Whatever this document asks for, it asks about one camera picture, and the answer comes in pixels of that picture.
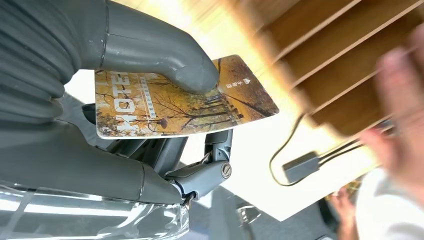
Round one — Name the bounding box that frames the person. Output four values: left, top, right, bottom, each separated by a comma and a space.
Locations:
326, 24, 424, 240

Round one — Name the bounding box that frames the wooden card organizer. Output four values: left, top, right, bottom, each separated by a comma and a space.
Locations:
225, 0, 424, 137

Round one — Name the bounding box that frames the dark grey USB hub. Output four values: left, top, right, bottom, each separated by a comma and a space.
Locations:
281, 151, 321, 185

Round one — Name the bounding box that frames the short black hub cable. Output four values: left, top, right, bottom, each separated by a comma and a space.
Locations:
317, 137, 395, 167

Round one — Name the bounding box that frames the long black power cable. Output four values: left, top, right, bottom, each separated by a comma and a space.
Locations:
268, 112, 320, 188

